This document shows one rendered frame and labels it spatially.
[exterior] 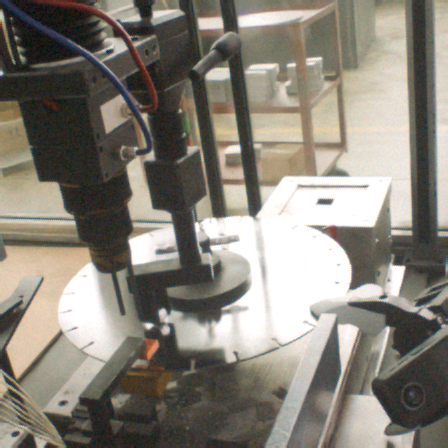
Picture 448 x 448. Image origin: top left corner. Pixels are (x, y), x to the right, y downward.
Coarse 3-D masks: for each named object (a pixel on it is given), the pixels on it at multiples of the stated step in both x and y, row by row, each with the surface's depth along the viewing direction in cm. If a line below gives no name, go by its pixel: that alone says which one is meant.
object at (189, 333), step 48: (144, 240) 89; (288, 240) 84; (96, 288) 79; (288, 288) 73; (336, 288) 72; (96, 336) 70; (144, 336) 69; (192, 336) 68; (240, 336) 67; (288, 336) 65
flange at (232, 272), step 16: (224, 256) 80; (240, 256) 80; (224, 272) 76; (240, 272) 76; (176, 288) 75; (192, 288) 74; (208, 288) 74; (224, 288) 73; (240, 288) 74; (192, 304) 73
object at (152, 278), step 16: (176, 224) 65; (192, 224) 66; (176, 240) 67; (192, 240) 66; (192, 256) 67; (208, 256) 69; (144, 272) 67; (160, 272) 67; (176, 272) 67; (192, 272) 67; (208, 272) 67; (128, 288) 68; (144, 288) 68; (160, 288) 68; (144, 304) 69; (144, 320) 70
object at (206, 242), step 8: (200, 232) 76; (200, 240) 75; (208, 240) 75; (216, 240) 75; (224, 240) 76; (232, 240) 76; (240, 240) 76; (160, 248) 75; (168, 248) 75; (176, 248) 75; (200, 248) 74; (208, 248) 75
